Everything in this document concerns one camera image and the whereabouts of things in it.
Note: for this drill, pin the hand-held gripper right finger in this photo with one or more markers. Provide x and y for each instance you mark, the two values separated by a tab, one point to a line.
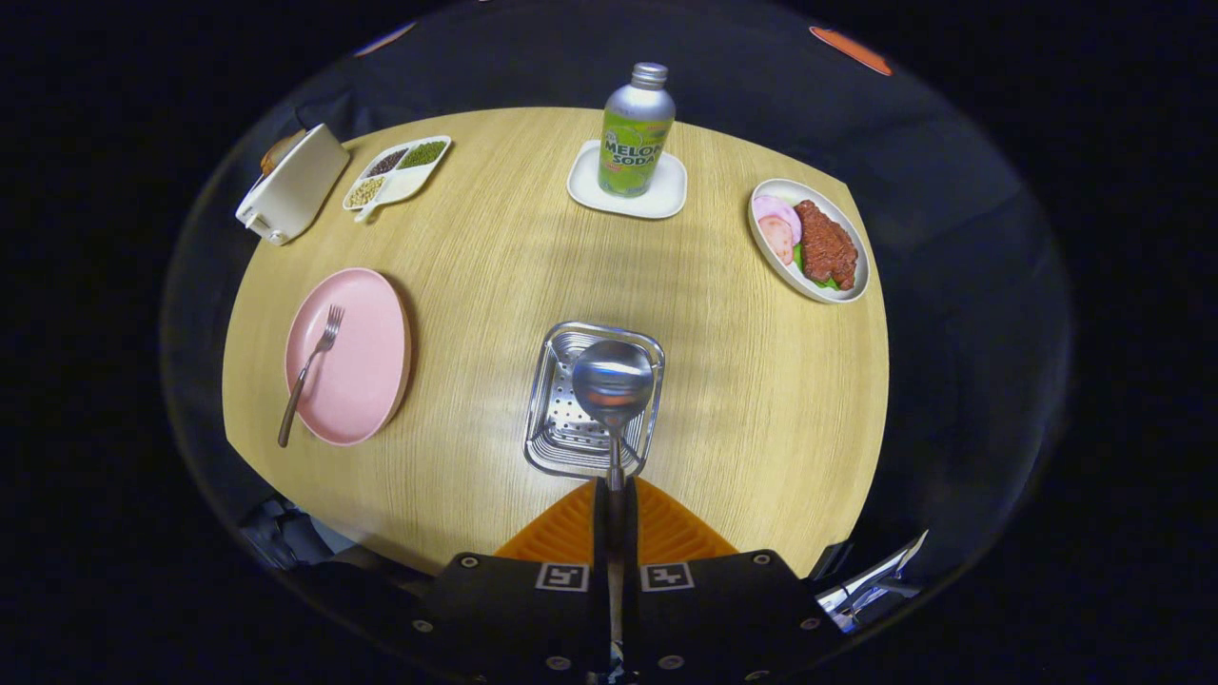
631	533

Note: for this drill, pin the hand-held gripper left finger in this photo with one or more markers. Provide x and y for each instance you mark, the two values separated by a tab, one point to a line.
601	533

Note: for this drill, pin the metal spoon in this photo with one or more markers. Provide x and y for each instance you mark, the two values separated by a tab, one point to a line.
612	381

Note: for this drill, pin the perforated metal tray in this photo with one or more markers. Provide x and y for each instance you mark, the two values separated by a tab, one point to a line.
557	428

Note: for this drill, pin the pink round plate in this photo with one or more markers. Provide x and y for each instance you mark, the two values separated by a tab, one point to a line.
366	362

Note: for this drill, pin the white oval plate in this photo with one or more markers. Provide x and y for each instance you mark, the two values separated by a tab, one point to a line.
780	276

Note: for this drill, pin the green lettuce leaf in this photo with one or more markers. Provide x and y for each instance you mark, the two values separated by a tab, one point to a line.
820	283

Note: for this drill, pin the dark blue cloth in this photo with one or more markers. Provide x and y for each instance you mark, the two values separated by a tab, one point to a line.
285	538

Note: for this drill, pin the pink ham slice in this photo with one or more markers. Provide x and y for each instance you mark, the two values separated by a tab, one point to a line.
775	238
782	207

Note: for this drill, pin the white square coaster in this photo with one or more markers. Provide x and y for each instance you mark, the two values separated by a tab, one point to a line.
666	195

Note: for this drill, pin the brown meat piece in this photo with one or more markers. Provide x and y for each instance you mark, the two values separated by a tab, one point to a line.
826	243

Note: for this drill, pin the white divided dish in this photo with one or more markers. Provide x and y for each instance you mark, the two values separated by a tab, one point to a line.
404	185

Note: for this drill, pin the green soda bottle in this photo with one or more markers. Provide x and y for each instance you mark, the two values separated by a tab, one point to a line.
636	124

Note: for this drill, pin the pale beans pile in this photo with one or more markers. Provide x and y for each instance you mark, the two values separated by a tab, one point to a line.
365	192

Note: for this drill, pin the green beans pile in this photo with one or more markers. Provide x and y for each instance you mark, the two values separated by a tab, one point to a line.
423	154

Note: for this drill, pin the dark brown beans pile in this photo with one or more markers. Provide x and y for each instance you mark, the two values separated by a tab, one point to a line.
387	162

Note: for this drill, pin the white toaster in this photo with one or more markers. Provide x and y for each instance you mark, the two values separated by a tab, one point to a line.
295	185

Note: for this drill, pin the brown toast slice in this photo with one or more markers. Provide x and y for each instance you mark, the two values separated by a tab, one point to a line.
276	152

